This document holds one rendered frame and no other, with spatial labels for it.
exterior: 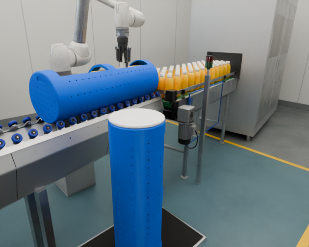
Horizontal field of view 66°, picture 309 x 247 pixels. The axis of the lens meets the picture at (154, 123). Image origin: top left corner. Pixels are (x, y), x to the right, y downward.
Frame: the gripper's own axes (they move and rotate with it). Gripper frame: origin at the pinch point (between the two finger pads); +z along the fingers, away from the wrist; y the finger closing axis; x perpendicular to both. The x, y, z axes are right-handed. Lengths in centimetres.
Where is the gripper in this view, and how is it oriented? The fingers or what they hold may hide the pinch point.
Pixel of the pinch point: (123, 67)
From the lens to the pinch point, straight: 173.9
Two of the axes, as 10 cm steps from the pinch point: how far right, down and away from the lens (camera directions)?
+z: -0.1, 9.4, 3.5
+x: 5.9, -2.8, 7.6
